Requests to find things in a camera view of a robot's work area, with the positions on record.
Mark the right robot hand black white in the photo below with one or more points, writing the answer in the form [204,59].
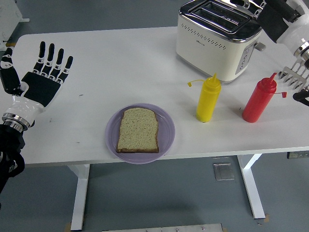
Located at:
[275,21]

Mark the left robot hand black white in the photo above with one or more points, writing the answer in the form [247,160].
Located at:
[38,88]

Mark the cream and chrome toaster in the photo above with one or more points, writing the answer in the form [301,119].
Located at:
[205,53]

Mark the bread slice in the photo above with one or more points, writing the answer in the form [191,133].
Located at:
[138,130]

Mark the purple plate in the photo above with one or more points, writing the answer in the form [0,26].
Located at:
[166,135]

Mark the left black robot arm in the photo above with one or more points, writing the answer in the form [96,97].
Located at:
[9,145]

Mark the silver toast rack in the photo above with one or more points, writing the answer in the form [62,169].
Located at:
[289,73]

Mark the white equipment cabinet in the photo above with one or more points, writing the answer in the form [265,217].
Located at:
[7,19]

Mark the red squeeze bottle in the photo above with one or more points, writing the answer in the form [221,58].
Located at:
[258,101]

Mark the yellow squeeze bottle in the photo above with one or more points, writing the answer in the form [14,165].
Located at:
[207,101]

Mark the white table leg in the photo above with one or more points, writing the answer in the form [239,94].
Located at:
[251,188]
[80,198]

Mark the table height control panel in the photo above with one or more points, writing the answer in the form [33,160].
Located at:
[298,155]

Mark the metal floor socket cover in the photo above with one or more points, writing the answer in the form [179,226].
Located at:
[223,172]

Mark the grey metal base plate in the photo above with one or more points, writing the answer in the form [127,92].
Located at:
[161,228]

